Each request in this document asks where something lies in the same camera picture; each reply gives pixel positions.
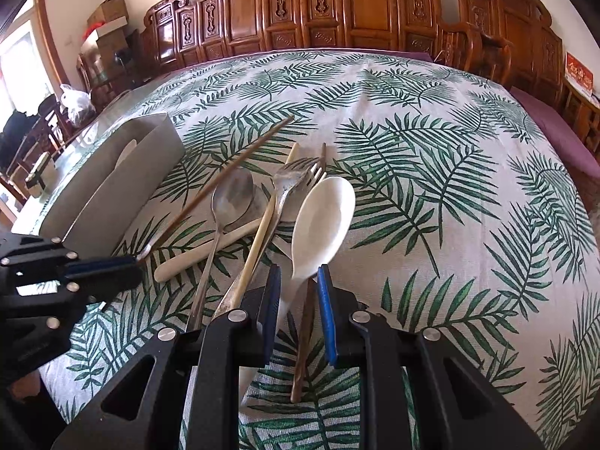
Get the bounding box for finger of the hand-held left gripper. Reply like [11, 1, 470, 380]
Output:
[0, 272, 144, 336]
[0, 234, 142, 287]

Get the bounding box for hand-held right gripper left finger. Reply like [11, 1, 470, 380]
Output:
[49, 265, 283, 450]

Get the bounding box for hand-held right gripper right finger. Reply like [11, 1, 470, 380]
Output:
[317, 265, 547, 450]

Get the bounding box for dark brown chopstick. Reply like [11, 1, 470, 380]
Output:
[137, 115, 296, 262]
[289, 142, 328, 404]

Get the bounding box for grey utensil box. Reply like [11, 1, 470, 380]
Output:
[40, 112, 186, 257]

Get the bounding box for cream plastic spoon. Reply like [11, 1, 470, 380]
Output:
[154, 222, 264, 283]

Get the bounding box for metal spoon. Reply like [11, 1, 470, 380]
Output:
[229, 184, 292, 260]
[186, 167, 257, 333]

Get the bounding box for cream chopstick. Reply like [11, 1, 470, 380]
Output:
[234, 142, 301, 301]

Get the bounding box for metal fork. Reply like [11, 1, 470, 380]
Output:
[213, 159, 329, 322]

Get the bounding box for dark wooden chair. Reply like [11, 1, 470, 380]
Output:
[35, 96, 74, 161]

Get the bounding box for white plastic bag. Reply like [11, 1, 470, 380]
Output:
[59, 83, 96, 128]

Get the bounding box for leaf print tablecloth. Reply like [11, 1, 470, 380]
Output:
[37, 49, 600, 450]

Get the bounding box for cardboard box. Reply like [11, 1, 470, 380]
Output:
[81, 28, 130, 64]
[87, 0, 129, 25]

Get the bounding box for long purple bench cushion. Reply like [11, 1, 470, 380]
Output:
[262, 46, 437, 63]

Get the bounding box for long carved wooden bench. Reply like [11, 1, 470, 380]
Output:
[141, 0, 483, 76]

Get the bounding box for wooden side table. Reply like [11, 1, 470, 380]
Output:
[558, 77, 600, 153]

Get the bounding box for short carved wooden bench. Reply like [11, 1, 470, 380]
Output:
[457, 0, 600, 120]

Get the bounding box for red box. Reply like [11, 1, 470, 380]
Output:
[564, 51, 596, 99]

